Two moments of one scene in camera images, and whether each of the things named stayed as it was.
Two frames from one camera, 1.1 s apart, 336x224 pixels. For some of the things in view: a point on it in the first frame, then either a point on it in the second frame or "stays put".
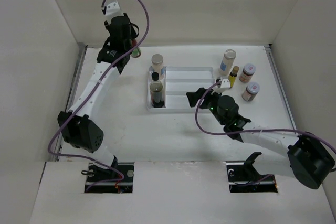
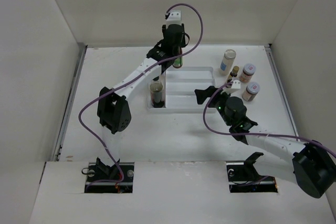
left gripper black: (134, 35) to (182, 44)
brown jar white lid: (248, 71) stays put
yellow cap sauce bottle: (136, 52) to (178, 62)
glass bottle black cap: (157, 91) stays put
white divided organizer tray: (178, 81) stays put
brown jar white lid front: (251, 91) stays put
